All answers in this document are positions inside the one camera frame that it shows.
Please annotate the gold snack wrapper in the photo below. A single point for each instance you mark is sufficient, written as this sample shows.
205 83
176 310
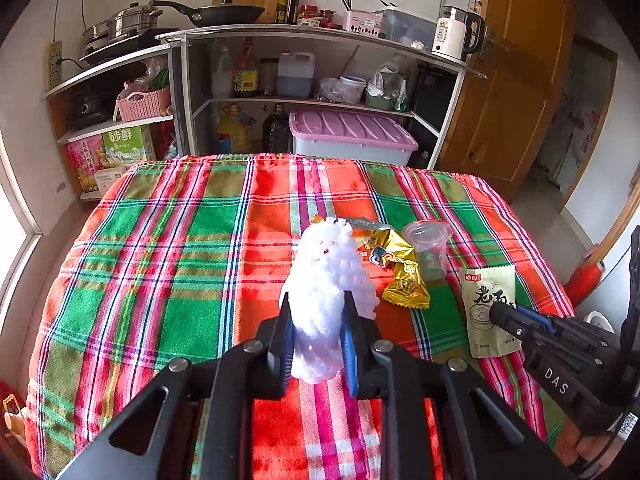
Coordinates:
392 250
406 287

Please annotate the steel steamer pot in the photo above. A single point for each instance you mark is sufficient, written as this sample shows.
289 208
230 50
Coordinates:
122 25

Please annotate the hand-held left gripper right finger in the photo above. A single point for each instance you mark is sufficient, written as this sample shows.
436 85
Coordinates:
350 355

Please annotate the person's right hand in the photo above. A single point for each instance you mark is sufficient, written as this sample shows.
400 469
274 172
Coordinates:
587 452

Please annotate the black gas stove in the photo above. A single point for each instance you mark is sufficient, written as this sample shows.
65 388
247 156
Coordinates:
90 110

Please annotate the small metal shelf rack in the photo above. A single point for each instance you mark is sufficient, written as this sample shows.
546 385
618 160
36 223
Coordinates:
110 67

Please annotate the black induction cooker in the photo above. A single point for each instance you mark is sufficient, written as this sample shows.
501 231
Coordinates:
125 47

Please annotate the wall power strip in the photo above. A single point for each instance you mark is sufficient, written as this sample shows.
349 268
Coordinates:
53 65

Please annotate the silver torn wrapper strip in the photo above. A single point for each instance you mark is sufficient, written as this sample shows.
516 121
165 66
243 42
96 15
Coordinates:
367 224

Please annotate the beige food packet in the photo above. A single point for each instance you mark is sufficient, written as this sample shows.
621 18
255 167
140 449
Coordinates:
487 295

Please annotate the glass jar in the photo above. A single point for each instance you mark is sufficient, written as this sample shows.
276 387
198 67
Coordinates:
269 77

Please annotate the white electric kettle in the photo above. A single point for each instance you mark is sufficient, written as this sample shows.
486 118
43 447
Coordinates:
450 35

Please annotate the green and white carton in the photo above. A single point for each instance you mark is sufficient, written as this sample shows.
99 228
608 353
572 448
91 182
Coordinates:
127 147

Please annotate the dark cooking oil bottle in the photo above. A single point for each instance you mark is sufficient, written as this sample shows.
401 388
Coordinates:
276 132

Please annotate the white round tub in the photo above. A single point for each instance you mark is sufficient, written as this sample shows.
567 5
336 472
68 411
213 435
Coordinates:
354 85

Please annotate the clear white plastic bottle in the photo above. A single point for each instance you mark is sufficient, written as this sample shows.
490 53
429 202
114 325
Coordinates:
222 77

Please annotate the white fluffy plush toy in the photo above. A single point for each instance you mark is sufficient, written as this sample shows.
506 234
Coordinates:
325 280

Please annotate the large metal shelf rack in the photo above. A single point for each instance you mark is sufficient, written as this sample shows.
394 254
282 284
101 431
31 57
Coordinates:
320 35

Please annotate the dark glass bottle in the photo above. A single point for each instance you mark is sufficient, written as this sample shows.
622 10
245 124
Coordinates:
281 7
292 7

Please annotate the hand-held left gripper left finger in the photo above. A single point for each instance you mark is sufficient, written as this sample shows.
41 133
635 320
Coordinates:
286 340

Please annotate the red plastic object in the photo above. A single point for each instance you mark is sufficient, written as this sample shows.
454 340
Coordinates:
585 280

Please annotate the pink woven basket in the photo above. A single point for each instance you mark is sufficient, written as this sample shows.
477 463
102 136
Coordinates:
142 105

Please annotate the wooden door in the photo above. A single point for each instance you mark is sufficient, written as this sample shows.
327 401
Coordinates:
515 85

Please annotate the black frying pan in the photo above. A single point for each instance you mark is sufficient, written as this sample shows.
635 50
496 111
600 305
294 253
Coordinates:
225 14

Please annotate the plaid tablecloth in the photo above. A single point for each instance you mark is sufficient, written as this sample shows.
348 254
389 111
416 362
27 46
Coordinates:
175 260

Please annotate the red sauce jar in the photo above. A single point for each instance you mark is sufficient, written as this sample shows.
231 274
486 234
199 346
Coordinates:
308 15
327 17

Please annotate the sauce bottle with yellow label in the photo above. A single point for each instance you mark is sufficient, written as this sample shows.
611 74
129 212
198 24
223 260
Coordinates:
245 77

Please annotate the clear plastic storage container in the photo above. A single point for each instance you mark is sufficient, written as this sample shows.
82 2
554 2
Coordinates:
407 27

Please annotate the green basin with bags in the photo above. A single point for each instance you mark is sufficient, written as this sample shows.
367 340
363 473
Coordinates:
385 92

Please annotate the yellow cooking oil bottle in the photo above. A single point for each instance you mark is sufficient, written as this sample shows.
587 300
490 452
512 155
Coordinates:
235 132

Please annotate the storage box with pink lid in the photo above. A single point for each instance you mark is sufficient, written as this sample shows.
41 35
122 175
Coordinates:
350 132

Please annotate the white jerrycan with dark liquid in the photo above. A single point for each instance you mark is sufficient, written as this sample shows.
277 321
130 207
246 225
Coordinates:
295 77

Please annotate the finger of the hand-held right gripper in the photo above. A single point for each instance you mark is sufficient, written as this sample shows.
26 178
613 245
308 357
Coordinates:
537 317
510 320

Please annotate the pink printed carton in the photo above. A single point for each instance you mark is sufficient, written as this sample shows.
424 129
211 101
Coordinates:
85 165

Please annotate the pink chopstick holder box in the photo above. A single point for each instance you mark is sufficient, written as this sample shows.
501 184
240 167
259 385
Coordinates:
362 22

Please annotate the small clear plastic cup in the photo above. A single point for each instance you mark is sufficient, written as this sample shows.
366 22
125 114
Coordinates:
429 250

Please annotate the crumpled clear plastic bag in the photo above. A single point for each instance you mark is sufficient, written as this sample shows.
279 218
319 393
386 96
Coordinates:
330 91

